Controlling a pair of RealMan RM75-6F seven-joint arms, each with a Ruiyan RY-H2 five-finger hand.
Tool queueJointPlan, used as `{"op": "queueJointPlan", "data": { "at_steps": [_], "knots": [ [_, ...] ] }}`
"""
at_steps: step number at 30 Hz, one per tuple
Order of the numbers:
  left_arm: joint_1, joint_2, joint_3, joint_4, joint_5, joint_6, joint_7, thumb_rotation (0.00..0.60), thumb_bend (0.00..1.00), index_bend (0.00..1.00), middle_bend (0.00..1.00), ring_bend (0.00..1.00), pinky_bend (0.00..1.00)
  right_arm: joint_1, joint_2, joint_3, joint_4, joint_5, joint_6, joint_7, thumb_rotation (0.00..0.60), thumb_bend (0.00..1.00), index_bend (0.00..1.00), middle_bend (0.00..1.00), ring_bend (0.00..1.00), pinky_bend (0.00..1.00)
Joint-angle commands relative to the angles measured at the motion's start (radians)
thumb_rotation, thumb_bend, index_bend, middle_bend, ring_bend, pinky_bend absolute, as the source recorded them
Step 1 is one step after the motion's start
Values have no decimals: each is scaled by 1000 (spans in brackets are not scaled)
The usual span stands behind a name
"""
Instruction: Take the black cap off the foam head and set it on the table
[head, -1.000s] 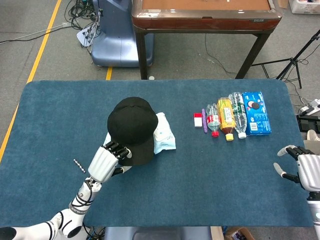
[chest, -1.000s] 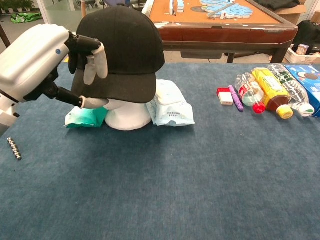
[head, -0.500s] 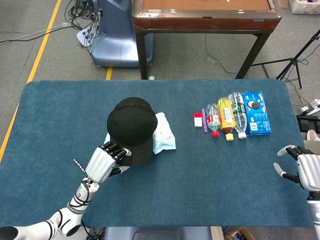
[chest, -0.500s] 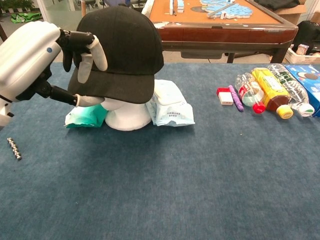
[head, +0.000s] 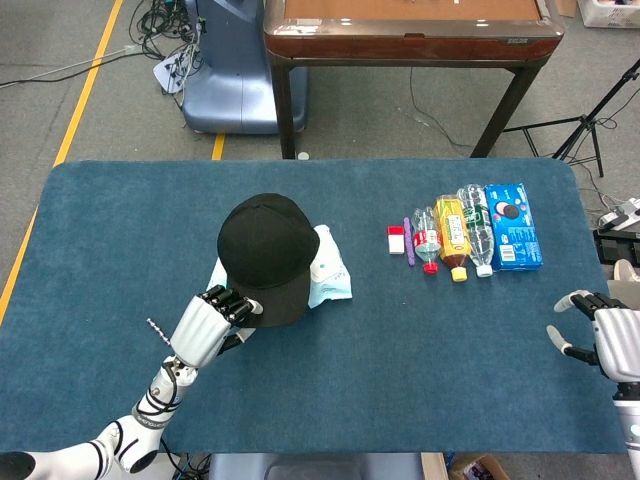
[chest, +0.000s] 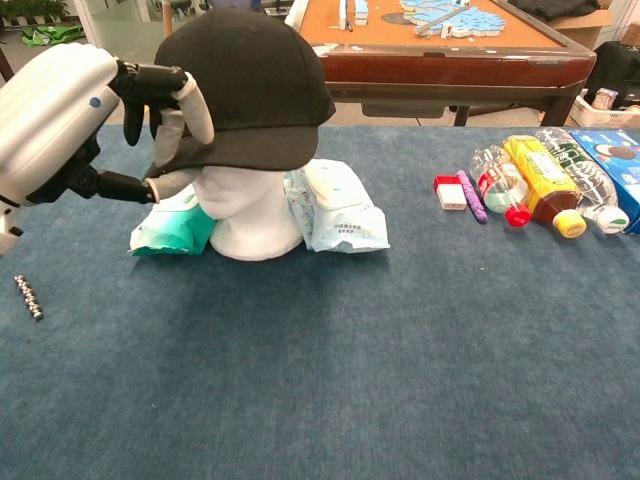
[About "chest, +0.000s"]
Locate black baseball cap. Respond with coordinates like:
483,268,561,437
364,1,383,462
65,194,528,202
141,5,338,174

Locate blue felt table cover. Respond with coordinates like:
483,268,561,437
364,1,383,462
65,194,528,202
0,123,640,480

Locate green wet wipes pack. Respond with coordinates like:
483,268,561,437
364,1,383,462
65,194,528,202
129,183,217,258

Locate purple stick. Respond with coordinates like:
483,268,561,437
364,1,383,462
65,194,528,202
455,169,489,226

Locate green potted plants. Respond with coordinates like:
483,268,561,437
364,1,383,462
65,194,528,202
0,0,70,27

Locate small printed carton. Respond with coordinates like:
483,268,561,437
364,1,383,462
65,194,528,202
594,86,619,111

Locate blue mahjong tile pile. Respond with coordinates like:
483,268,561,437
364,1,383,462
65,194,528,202
398,0,507,39

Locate blue cookie box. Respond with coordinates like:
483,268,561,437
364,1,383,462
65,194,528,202
568,128,640,236

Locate white plastic basket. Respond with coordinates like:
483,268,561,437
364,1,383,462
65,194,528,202
569,93,640,129

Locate black bag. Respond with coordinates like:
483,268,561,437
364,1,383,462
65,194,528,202
581,40,640,109

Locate white framed glass partition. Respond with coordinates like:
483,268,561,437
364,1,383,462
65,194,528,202
73,0,167,52

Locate white foam mannequin head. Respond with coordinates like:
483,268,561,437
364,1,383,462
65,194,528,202
191,163,305,262

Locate brown mahjong table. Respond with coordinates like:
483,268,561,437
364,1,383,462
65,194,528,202
281,0,599,128

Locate standing mahjong tile row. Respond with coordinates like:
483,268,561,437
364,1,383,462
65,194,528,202
338,0,371,32

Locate black cloth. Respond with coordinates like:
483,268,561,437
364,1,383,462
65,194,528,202
508,0,602,23

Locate brown cardboard box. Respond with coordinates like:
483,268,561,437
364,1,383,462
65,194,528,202
543,8,614,52

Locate small red white box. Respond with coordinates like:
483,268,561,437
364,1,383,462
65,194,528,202
432,173,468,212

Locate yellow label tea bottle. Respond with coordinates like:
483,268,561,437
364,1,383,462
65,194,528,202
501,134,589,239

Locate clear bottle white cap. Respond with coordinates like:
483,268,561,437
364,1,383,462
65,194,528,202
534,126,631,235

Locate pale blue wet wipes pack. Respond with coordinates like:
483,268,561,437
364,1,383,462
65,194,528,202
282,158,392,254

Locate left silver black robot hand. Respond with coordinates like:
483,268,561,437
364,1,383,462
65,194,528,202
0,42,217,209

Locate green bag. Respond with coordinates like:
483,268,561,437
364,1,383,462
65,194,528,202
20,23,86,49

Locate clear bottle red cap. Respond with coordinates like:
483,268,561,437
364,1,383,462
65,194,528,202
469,144,533,228

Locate metal bead chain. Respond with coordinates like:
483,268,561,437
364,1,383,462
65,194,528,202
13,273,46,322

